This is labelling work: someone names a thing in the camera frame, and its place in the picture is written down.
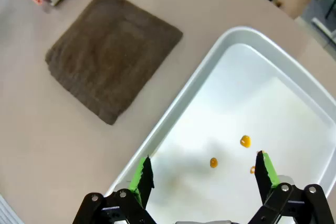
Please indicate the brown cloth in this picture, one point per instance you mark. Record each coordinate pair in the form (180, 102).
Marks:
(110, 56)

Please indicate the silver metal tray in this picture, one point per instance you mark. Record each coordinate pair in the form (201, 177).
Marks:
(262, 90)

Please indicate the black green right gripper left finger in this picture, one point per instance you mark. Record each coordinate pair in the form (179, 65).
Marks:
(141, 179)

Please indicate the large orange sauce drop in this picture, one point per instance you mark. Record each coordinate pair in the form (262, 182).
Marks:
(245, 140)

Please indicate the small orange sauce smear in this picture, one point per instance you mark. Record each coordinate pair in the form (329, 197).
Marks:
(252, 169)

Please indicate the round orange sauce drop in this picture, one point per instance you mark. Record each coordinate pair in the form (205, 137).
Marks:
(214, 162)

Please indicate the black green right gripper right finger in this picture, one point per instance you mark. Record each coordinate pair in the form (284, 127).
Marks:
(266, 179)

